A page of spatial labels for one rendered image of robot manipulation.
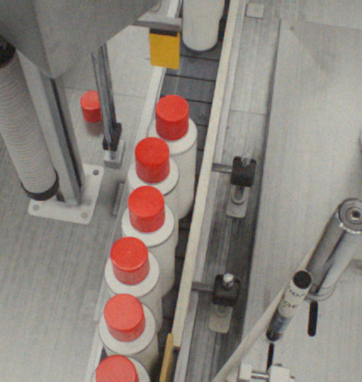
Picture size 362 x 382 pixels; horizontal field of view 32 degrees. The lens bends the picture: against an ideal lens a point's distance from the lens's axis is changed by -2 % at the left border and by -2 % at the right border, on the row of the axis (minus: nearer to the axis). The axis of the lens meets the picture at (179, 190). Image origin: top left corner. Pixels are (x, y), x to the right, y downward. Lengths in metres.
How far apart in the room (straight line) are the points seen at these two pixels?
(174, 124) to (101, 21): 0.25
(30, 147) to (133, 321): 0.16
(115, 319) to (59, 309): 0.29
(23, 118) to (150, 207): 0.15
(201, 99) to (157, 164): 0.31
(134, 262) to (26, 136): 0.14
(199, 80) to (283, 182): 0.19
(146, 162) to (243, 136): 0.34
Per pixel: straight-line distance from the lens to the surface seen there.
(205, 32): 0.90
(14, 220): 0.87
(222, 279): 0.72
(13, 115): 0.47
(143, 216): 0.56
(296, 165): 0.84
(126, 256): 0.55
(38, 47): 0.37
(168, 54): 0.66
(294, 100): 0.89
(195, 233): 0.74
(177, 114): 0.61
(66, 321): 0.80
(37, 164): 0.53
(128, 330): 0.53
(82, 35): 0.38
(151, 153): 0.59
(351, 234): 0.60
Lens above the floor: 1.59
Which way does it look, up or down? 62 degrees down
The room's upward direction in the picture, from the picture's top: 1 degrees clockwise
